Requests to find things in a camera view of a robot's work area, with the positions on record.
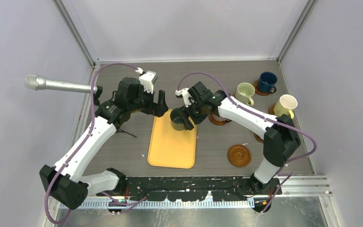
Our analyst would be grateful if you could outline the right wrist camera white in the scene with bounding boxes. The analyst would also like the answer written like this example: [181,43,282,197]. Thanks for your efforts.
[175,88,195,107]

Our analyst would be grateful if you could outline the light green mug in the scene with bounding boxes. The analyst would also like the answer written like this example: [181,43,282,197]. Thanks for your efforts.
[234,82,255,106]

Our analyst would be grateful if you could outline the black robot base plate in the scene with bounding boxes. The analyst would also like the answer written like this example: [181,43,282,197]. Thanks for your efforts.
[107,176,282,202]

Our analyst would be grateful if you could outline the silver microphone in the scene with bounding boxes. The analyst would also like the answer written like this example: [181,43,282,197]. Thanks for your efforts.
[24,75,91,93]

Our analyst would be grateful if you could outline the navy blue mug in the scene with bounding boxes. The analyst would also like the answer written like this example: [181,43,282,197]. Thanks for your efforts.
[257,72,278,94]

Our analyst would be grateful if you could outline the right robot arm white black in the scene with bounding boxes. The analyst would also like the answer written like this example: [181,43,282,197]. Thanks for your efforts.
[174,81,301,194]

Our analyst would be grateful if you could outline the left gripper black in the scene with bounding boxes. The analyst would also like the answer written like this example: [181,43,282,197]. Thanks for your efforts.
[129,85,168,117]

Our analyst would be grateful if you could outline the dark walnut coaster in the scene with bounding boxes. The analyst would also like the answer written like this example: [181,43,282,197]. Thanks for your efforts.
[254,133,264,143]

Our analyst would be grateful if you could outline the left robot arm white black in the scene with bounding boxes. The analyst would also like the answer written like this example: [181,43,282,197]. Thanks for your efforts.
[39,72,168,210]

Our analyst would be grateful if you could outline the cream yellow mug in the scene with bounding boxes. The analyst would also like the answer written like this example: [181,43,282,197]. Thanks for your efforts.
[274,94,298,119]

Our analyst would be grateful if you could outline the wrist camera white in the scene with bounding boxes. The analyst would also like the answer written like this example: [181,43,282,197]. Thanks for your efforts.
[139,71,157,94]
[175,88,195,107]

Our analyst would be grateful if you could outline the black microphone tripod stand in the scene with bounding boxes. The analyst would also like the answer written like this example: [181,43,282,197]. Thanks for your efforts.
[93,86,137,138]

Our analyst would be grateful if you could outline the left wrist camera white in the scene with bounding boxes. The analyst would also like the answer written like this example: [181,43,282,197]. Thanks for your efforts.
[139,71,157,94]

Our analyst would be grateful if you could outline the dark green mug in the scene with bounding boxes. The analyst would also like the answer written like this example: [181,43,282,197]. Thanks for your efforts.
[170,108,185,131]

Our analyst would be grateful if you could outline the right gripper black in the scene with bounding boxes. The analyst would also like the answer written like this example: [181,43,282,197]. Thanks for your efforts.
[178,99,209,130]

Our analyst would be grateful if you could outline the brown wooden coaster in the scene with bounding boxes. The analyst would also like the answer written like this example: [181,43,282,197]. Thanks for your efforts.
[227,144,252,167]
[209,113,231,125]
[268,104,278,116]
[253,80,270,96]

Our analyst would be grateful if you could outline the yellow tray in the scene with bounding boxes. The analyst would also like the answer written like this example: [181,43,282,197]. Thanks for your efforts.
[147,110,197,169]

